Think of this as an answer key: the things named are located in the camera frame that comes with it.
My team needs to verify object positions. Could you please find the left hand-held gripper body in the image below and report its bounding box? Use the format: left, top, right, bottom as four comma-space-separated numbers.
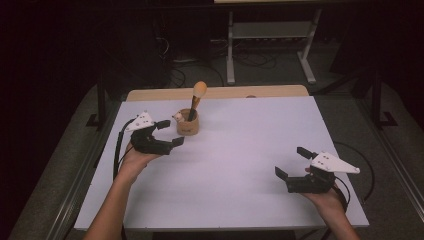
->
124, 111, 174, 156

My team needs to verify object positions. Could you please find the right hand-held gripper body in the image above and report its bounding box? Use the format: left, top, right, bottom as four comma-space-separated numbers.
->
286, 151, 361, 194

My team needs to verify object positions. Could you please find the brown cup with animal figure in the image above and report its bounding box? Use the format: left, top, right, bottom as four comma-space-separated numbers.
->
171, 108, 200, 137

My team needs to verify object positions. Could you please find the makeup brush with dark handle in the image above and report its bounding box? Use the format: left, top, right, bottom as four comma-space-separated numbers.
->
187, 80, 208, 123

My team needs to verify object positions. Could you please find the person's left hand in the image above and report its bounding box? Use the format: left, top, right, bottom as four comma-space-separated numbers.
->
119, 141, 162, 178

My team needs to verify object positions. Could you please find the person's right hand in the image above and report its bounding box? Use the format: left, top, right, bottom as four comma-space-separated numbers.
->
301, 187, 348, 219

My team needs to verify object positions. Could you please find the black metal stand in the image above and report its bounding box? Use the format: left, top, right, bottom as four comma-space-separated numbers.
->
370, 71, 399, 130
85, 74, 108, 131

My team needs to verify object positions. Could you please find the white board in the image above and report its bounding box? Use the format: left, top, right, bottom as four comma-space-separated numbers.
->
73, 96, 370, 232

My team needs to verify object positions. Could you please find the wooden table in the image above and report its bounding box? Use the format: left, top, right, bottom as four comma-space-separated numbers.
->
125, 84, 310, 102

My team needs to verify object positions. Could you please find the white metal stand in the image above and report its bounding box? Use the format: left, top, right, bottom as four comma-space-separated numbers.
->
225, 9, 323, 86

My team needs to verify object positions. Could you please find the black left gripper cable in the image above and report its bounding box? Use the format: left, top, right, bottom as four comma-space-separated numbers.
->
112, 118, 137, 240

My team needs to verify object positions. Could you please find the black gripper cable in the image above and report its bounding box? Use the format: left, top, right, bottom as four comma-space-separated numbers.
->
333, 176, 352, 215
112, 118, 137, 240

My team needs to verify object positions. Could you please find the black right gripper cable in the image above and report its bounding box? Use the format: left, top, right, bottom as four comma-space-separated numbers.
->
333, 176, 352, 215

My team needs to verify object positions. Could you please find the black floor cable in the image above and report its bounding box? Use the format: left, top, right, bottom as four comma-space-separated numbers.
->
333, 141, 376, 203

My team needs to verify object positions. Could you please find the tangle of black cables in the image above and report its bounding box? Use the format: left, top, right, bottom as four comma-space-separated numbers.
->
156, 36, 279, 88

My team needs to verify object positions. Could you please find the metal floor rail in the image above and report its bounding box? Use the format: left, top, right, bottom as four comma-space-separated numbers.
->
44, 99, 123, 240
354, 98, 424, 214

